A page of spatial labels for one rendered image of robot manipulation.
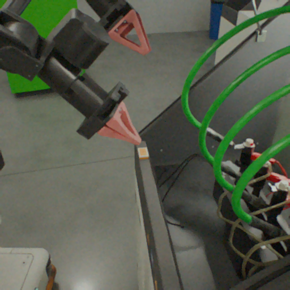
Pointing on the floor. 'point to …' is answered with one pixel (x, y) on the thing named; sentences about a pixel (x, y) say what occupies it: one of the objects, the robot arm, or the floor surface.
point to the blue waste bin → (215, 17)
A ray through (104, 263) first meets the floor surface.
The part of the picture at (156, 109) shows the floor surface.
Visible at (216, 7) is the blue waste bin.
